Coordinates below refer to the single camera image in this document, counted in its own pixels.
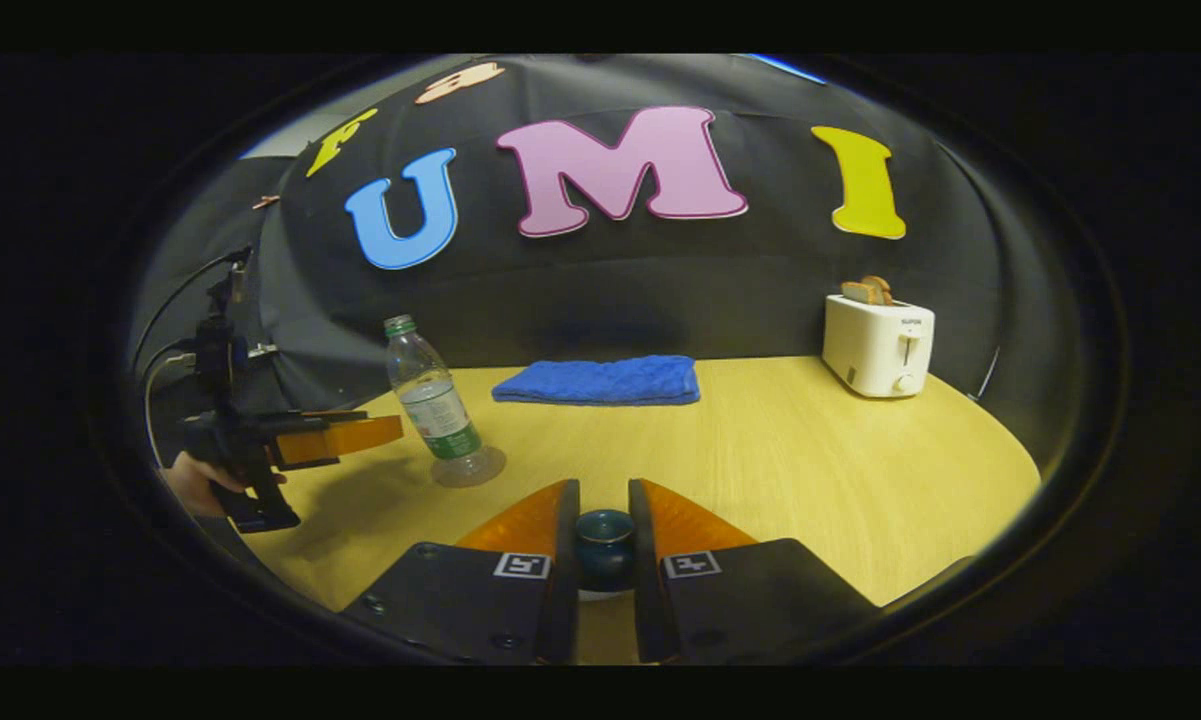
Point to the white toaster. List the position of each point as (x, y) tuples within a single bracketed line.
[(875, 350)]

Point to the clear glass coaster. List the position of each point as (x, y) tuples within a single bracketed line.
[(497, 466)]

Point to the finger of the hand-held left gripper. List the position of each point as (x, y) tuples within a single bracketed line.
[(330, 415), (340, 440)]

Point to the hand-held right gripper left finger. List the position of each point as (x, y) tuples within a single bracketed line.
[(563, 600)]

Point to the dark teal teacup lid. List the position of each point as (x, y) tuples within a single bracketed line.
[(605, 545)]

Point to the blue folded towel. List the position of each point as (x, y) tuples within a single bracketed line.
[(600, 382)]

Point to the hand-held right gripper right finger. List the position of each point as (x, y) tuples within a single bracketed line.
[(648, 600)]

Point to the clear plastic water bottle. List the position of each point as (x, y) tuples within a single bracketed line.
[(435, 400)]

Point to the toast slice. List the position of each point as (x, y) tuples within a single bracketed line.
[(880, 288), (857, 293)]

